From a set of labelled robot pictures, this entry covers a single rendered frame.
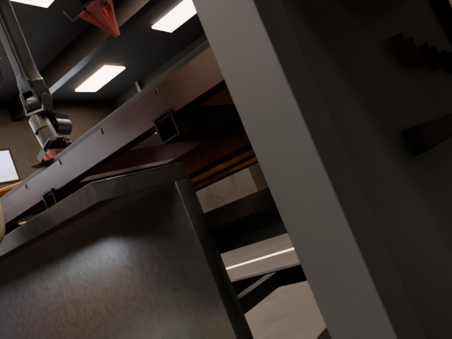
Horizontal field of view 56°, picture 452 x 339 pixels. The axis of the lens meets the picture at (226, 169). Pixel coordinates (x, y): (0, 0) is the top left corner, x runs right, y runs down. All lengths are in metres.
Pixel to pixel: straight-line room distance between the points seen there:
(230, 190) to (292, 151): 9.06
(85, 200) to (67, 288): 0.47
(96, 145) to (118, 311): 0.35
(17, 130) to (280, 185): 10.36
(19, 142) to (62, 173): 9.41
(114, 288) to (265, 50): 0.75
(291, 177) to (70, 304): 0.89
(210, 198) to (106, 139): 8.77
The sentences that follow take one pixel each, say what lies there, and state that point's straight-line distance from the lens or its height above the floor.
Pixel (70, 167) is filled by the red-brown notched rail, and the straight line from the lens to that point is 1.03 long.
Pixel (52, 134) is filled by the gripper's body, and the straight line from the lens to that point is 1.37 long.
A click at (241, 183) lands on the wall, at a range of 9.13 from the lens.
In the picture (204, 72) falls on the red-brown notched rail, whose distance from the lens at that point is 0.72.
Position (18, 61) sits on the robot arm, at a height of 1.20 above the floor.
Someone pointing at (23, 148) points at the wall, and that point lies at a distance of 10.44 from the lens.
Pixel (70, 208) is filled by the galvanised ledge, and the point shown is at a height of 0.66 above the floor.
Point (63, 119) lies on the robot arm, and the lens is 1.46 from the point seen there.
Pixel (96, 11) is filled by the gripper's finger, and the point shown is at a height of 1.02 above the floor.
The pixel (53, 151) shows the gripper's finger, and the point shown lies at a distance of 1.34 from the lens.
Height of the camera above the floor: 0.57
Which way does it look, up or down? 5 degrees up
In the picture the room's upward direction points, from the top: 22 degrees counter-clockwise
